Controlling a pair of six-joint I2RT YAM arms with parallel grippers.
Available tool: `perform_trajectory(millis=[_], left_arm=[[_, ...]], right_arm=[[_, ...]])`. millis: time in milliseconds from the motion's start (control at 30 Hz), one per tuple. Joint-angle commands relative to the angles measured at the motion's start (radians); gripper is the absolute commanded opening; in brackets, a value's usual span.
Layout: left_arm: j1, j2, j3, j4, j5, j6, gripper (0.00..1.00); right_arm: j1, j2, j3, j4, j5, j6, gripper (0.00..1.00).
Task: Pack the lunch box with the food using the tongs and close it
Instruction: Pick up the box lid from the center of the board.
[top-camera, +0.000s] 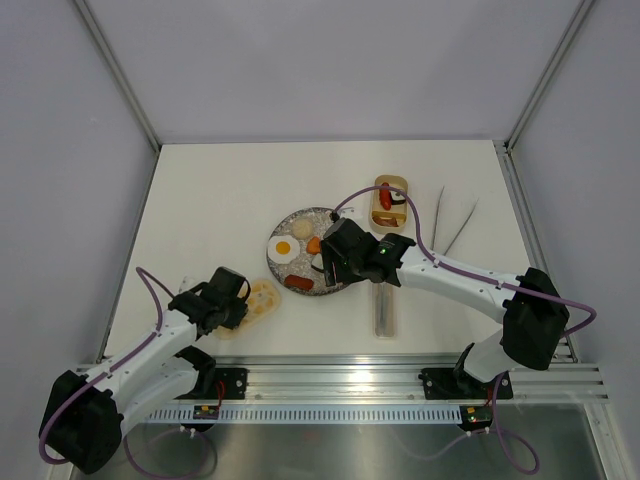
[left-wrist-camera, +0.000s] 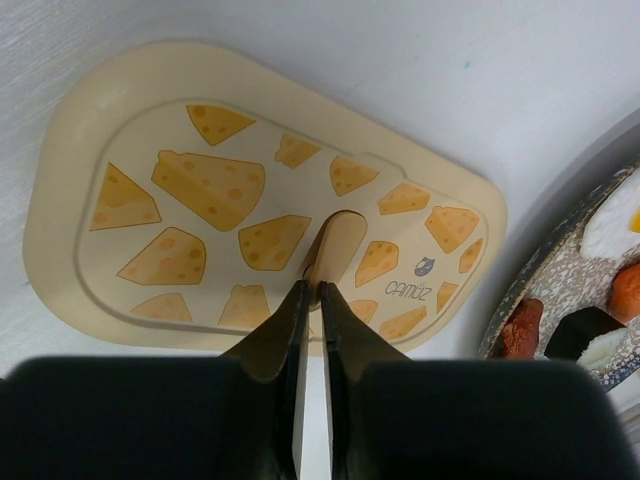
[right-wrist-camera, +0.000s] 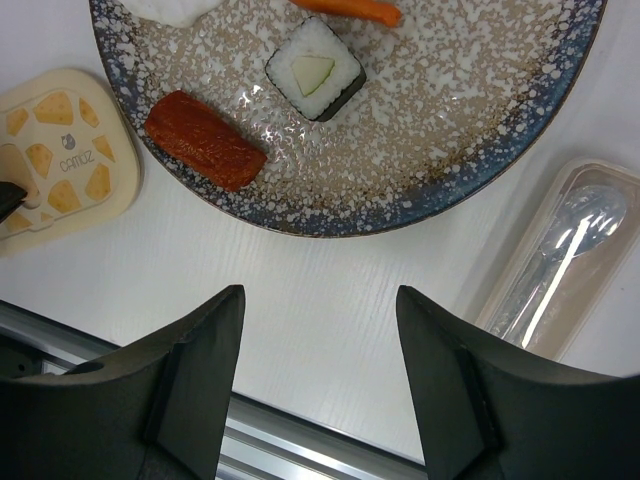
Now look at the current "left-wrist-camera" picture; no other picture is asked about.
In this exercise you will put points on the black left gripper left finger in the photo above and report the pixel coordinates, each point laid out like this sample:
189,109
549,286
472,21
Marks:
237,415

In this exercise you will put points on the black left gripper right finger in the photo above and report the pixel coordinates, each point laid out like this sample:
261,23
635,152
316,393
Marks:
392,417

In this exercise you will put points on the beige patterned lunch box lid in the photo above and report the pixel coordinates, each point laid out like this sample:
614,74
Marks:
182,189

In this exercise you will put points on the red bacon strip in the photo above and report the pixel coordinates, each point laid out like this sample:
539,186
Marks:
520,335

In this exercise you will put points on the sushi roll white centre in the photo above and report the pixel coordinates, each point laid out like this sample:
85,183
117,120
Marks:
589,337

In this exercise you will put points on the speckled ceramic plate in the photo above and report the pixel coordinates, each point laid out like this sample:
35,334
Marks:
565,282

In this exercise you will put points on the orange chicken drumstick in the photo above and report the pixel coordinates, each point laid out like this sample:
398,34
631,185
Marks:
625,297

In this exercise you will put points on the fried egg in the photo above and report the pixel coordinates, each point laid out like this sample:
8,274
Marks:
613,229

